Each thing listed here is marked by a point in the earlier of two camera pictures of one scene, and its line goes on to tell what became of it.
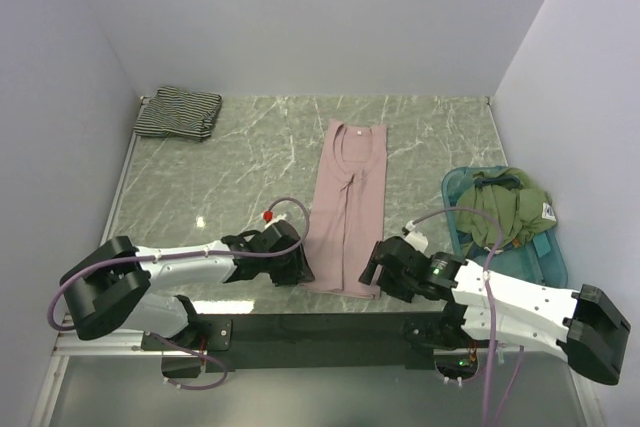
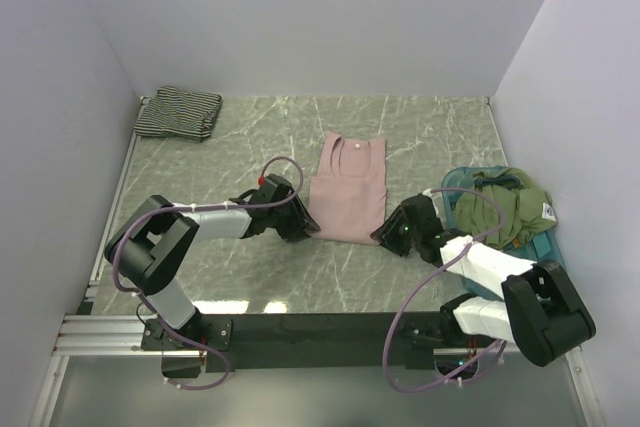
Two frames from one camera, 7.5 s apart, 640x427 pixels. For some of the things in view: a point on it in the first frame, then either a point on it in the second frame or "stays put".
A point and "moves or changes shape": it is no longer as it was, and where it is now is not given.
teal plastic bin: (540, 260) stays put
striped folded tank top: (179, 114) stays put
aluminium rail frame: (68, 342) stays put
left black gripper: (298, 270) -> (300, 220)
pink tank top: (350, 207) moves or changes shape
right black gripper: (395, 291) -> (386, 233)
